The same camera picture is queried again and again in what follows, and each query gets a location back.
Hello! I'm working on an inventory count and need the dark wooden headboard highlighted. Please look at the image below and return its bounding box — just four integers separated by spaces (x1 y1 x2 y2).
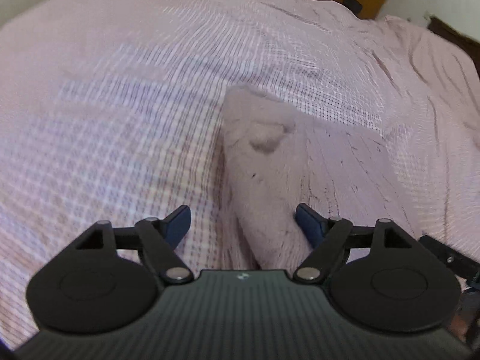
427 16 480 73

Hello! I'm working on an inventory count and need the small black object by wardrobe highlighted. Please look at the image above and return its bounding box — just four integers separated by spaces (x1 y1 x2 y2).
342 0 363 16

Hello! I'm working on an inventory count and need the lilac knitted sweater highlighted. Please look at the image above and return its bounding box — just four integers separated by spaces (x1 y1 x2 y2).
220 86 422 271

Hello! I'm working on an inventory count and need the pink checked bed sheet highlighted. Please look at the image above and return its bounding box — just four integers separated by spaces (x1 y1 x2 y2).
1 0 479 347

